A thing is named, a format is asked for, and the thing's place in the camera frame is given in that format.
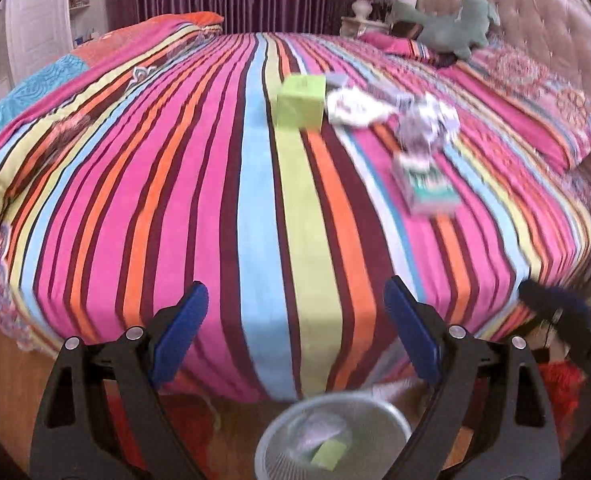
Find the white cabinet with shelves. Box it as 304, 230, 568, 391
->
0, 0, 109, 100

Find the white plastic mesh wastebasket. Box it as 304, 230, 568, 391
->
254, 392, 411, 480

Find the floral pink pillow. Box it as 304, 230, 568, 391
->
441, 38, 591, 174

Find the white plastic bag wrapper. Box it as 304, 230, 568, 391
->
326, 87, 399, 128

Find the green forest tissue pack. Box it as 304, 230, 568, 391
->
391, 153, 461, 216

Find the cream bedside table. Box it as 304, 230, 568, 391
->
339, 16, 390, 38

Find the white small carton box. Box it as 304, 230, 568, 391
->
325, 72, 351, 92

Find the green plush dinosaur toy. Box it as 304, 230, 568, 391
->
390, 0, 501, 60

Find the striped small pillow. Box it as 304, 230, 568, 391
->
358, 30, 441, 65

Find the red shaggy rug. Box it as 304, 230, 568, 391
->
538, 361, 584, 444

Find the colourful striped bedspread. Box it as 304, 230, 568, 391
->
0, 15, 591, 402

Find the green cardboard box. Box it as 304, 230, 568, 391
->
311, 439, 350, 471
274, 74, 327, 130

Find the white paper ball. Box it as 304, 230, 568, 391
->
395, 92, 460, 156

